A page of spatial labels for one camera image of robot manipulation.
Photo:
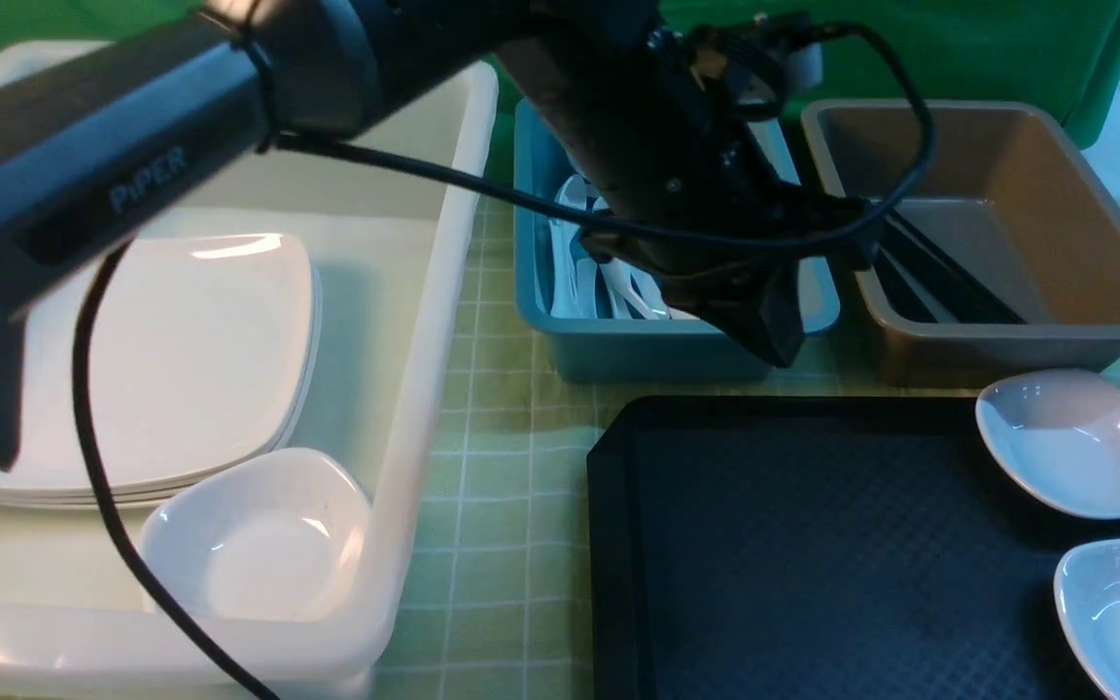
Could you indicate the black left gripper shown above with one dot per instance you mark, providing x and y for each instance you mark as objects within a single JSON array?
[{"x": 652, "y": 120}]

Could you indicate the large white rice plate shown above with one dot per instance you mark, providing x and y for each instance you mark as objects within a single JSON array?
[{"x": 200, "y": 360}]

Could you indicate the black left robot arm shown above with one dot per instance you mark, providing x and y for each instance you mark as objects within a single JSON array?
[{"x": 91, "y": 150}]

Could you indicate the white spoon centre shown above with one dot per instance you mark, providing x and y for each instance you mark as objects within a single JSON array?
[{"x": 633, "y": 293}]

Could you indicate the white spoon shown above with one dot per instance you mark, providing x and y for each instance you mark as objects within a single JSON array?
[
  {"x": 633, "y": 293},
  {"x": 574, "y": 274}
]

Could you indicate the teal plastic bin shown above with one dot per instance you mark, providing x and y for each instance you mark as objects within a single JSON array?
[{"x": 608, "y": 351}]

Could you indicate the black chopsticks in bin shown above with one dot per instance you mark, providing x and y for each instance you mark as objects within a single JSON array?
[{"x": 911, "y": 267}]

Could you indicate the white spoon left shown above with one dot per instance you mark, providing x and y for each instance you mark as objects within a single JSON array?
[{"x": 574, "y": 274}]

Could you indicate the black serving tray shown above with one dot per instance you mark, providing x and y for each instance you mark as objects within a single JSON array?
[{"x": 764, "y": 547}]

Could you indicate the brown plastic bin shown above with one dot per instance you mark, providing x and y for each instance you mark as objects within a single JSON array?
[{"x": 1009, "y": 197}]

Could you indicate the large white plastic tub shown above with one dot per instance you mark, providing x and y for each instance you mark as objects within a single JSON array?
[{"x": 390, "y": 250}]

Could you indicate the green backdrop cloth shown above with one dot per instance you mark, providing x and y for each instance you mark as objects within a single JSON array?
[{"x": 1060, "y": 56}]

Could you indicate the white bowl in tub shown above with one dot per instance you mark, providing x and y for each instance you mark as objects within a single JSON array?
[{"x": 278, "y": 538}]

